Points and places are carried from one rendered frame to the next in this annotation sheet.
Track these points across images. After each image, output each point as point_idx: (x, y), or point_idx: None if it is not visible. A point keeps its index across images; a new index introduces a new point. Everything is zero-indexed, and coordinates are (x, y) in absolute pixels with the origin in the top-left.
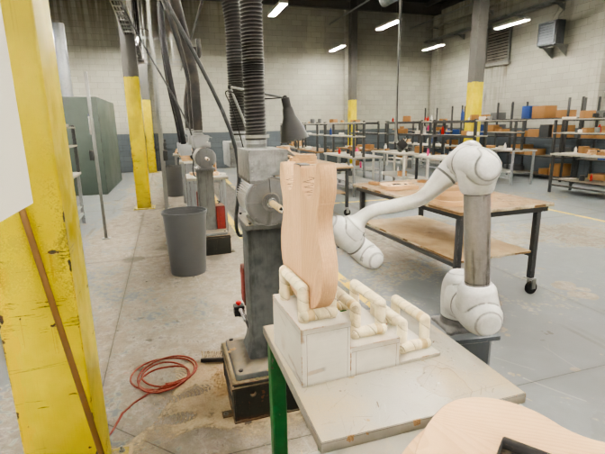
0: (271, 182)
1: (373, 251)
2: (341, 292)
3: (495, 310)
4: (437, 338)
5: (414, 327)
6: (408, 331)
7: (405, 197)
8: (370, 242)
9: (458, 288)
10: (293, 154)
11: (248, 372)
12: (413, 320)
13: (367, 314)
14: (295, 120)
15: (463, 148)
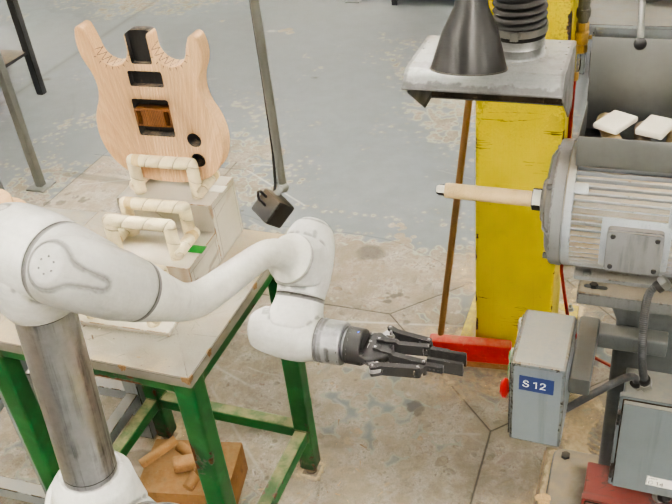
0: (553, 158)
1: (256, 310)
2: (153, 199)
3: (51, 483)
4: (92, 345)
5: (132, 343)
6: (127, 323)
7: (211, 272)
8: (274, 308)
9: (124, 455)
10: (402, 83)
11: (554, 465)
12: (145, 355)
13: (155, 261)
14: (447, 19)
15: (58, 218)
